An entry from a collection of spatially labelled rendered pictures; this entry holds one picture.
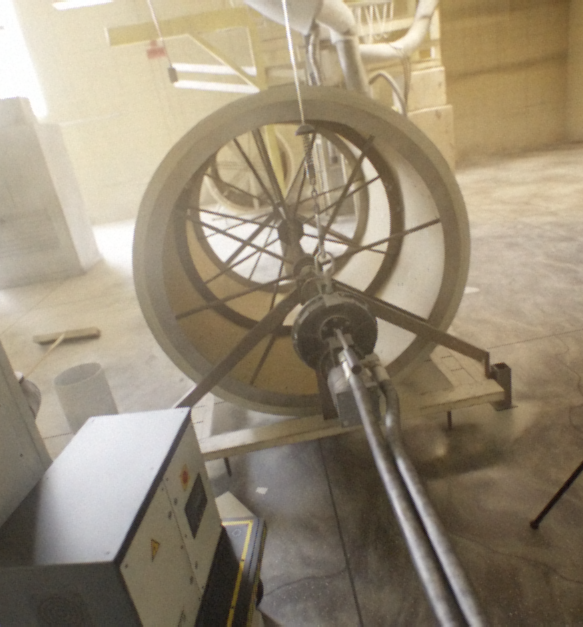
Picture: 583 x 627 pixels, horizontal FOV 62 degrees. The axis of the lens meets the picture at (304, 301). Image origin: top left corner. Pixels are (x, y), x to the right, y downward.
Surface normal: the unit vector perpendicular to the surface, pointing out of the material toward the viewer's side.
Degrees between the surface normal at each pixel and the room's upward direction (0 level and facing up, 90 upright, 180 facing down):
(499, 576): 0
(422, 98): 90
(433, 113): 90
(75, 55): 90
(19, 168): 90
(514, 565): 0
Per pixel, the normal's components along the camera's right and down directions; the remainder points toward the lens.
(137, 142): 0.11, 0.33
